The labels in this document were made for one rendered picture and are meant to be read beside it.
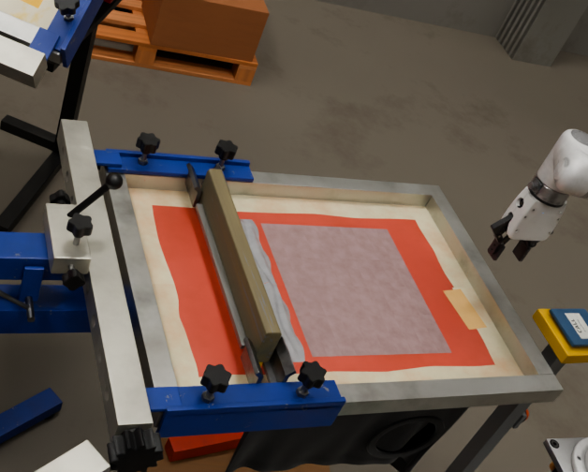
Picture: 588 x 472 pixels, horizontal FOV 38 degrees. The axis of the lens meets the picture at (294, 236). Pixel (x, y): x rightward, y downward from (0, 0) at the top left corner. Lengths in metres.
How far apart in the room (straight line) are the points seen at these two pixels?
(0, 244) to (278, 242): 0.56
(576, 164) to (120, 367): 0.84
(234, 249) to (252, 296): 0.11
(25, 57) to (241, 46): 2.39
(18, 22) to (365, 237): 0.80
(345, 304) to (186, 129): 2.08
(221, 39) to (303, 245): 2.27
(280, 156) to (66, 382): 1.54
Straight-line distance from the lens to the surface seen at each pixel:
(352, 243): 1.77
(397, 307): 1.68
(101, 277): 1.37
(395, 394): 1.48
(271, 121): 3.85
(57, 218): 1.40
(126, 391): 1.24
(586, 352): 1.88
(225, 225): 1.52
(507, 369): 1.71
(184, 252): 1.59
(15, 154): 3.24
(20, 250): 1.39
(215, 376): 1.27
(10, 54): 1.61
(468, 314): 1.77
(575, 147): 1.60
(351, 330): 1.58
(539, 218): 1.70
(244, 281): 1.43
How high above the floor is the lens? 2.01
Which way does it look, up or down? 38 degrees down
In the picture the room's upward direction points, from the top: 25 degrees clockwise
